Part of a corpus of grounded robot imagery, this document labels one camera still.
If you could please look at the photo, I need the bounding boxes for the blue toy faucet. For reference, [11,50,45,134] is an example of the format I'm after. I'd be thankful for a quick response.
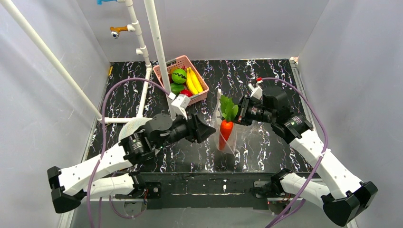
[96,0,117,5]

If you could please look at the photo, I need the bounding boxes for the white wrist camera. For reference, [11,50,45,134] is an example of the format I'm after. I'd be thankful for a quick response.
[168,92,191,120]
[248,77,262,100]

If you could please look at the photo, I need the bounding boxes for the green toy vegetable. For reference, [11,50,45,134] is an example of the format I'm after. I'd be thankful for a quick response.
[170,83,185,95]

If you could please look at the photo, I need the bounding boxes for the green toy watermelon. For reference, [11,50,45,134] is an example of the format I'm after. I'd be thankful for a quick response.
[171,68,187,84]

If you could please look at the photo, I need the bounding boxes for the clear polka dot zip bag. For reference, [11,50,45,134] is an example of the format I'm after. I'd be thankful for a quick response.
[211,88,251,155]

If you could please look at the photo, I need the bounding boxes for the yellow toy bananas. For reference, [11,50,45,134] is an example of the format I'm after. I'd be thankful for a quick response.
[186,67,203,95]

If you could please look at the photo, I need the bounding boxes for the pink plastic basket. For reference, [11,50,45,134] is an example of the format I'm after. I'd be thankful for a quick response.
[167,55,209,105]

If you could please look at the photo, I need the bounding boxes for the purple cable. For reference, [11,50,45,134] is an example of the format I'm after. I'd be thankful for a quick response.
[260,77,329,228]
[86,77,172,228]

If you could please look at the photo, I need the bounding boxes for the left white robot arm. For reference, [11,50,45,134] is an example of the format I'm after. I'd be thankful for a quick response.
[47,114,216,214]

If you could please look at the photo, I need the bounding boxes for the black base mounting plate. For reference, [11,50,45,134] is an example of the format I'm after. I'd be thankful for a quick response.
[114,171,322,210]

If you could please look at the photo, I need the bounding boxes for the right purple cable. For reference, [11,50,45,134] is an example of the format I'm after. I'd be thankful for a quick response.
[260,77,329,228]

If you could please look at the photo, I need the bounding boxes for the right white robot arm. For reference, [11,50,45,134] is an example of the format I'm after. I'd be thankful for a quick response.
[235,86,378,227]

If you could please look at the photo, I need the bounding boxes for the red toy pepper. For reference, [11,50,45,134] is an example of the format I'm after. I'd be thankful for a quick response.
[180,89,193,97]

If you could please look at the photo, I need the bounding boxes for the white PVC pipe frame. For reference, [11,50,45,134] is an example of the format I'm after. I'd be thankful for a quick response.
[0,0,177,124]

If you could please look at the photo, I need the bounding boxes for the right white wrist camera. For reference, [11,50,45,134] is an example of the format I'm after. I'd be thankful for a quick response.
[248,77,262,100]

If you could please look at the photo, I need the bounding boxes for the orange toy carrot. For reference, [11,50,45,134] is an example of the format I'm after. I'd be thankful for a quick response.
[219,95,239,151]

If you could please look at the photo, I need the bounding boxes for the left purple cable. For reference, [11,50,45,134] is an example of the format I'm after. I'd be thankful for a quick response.
[86,77,172,228]

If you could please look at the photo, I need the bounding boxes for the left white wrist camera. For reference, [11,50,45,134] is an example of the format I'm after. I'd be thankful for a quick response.
[168,92,191,120]

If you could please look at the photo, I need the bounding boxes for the orange toy faucet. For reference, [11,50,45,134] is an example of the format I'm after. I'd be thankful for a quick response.
[110,26,128,39]

